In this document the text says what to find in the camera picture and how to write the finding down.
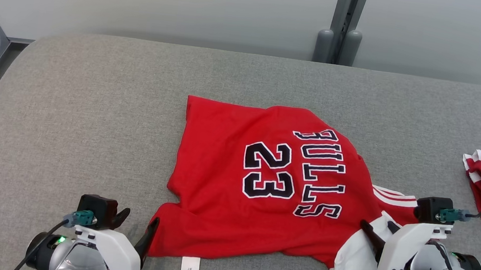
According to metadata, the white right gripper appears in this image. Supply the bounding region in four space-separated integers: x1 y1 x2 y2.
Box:
355 215 455 270

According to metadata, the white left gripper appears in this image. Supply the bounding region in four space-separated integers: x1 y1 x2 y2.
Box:
71 202 161 270

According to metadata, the red Bulls 23 jersey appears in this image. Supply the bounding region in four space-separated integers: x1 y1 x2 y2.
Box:
144 93 430 270

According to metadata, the right camera cable teal plug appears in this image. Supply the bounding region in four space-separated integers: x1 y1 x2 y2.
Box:
435 175 481 226

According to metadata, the grey partition post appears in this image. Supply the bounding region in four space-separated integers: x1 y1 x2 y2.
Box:
326 0 370 68

